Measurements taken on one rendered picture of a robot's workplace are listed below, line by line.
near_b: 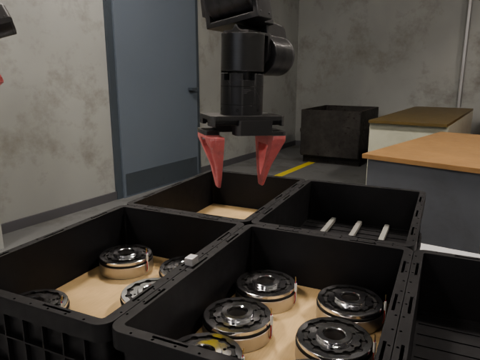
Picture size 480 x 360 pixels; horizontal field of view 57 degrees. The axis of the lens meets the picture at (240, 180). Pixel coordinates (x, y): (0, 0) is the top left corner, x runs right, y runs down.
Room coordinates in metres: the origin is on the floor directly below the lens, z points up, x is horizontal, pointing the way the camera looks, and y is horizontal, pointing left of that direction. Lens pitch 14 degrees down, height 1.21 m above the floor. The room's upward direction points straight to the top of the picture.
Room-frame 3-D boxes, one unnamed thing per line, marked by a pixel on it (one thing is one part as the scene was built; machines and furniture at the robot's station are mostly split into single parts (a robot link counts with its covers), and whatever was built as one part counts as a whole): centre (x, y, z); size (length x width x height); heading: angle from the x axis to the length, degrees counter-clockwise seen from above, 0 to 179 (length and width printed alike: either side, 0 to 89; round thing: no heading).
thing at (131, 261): (0.82, 0.23, 0.86); 0.10 x 0.10 x 0.01
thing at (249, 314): (0.60, 0.00, 0.86); 0.05 x 0.05 x 0.01
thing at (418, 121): (5.16, -2.18, 0.38); 2.22 x 0.73 x 0.76; 148
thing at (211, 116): (0.61, 0.00, 1.17); 0.10 x 0.07 x 0.07; 109
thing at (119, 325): (0.57, -0.07, 0.92); 0.40 x 0.30 x 0.02; 155
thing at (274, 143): (0.61, -0.02, 1.10); 0.07 x 0.07 x 0.09; 19
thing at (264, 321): (0.60, 0.00, 0.86); 0.10 x 0.10 x 0.01
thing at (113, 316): (0.69, 0.21, 0.92); 0.40 x 0.30 x 0.02; 155
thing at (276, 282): (0.70, -0.04, 0.86); 0.05 x 0.05 x 0.01
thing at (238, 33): (0.61, -0.01, 1.23); 0.07 x 0.06 x 0.07; 147
